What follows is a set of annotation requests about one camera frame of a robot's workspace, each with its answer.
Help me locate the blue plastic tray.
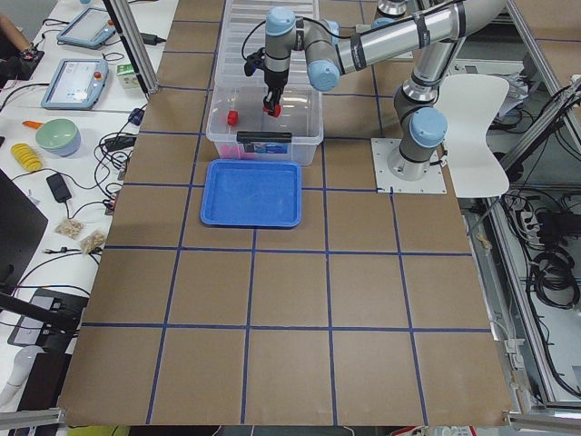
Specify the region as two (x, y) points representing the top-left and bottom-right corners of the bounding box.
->
(200, 159), (302, 228)

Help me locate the black box latch handle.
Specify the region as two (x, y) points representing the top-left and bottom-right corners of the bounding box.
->
(236, 131), (292, 144)

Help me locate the clear plastic storage box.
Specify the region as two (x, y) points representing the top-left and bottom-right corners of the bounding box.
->
(206, 84), (323, 166)

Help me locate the yellow ridged toy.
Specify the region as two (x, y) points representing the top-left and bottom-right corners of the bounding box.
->
(10, 143), (43, 173)

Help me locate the green bowl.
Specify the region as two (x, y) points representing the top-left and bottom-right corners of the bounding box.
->
(35, 118), (81, 157)

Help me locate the red block under lid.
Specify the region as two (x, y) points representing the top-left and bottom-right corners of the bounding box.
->
(227, 110), (239, 126)

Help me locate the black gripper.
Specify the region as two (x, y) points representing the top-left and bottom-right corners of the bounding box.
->
(244, 47), (289, 107)

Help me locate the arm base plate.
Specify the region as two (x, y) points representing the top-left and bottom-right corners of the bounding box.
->
(370, 138), (447, 194)

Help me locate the black braided cable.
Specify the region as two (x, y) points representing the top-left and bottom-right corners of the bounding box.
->
(241, 16), (378, 63)

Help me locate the green white carton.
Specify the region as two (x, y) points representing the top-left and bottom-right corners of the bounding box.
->
(115, 64), (140, 89)

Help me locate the red block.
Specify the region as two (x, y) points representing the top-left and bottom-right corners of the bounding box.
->
(227, 110), (239, 126)
(263, 104), (281, 118)
(218, 144), (255, 160)

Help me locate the black power adapter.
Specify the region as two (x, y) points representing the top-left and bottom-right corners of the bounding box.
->
(46, 173), (72, 203)

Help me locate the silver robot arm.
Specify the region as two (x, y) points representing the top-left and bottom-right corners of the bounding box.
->
(243, 0), (506, 181)

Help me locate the aluminium frame post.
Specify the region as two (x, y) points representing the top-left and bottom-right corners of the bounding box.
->
(103, 0), (159, 95)

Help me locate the white chair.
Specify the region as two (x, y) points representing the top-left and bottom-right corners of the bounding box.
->
(436, 74), (509, 198)

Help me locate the teach pendant tablet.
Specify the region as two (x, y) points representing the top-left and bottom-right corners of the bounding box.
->
(41, 58), (109, 111)
(56, 7), (116, 49)

